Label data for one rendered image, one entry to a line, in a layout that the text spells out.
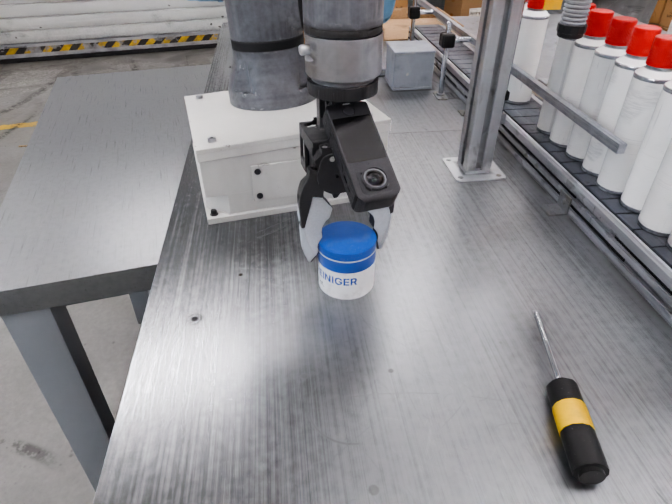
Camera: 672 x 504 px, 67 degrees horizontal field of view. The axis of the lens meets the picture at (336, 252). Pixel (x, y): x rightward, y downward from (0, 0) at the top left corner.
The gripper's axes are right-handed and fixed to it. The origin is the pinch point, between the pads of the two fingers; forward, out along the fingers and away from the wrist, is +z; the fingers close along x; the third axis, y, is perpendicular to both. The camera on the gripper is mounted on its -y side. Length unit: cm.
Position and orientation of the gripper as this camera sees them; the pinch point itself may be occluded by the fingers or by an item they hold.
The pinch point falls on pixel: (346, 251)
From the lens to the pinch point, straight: 60.3
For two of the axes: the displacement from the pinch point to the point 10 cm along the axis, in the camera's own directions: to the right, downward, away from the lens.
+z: 0.0, 8.1, 5.9
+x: -9.5, 1.8, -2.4
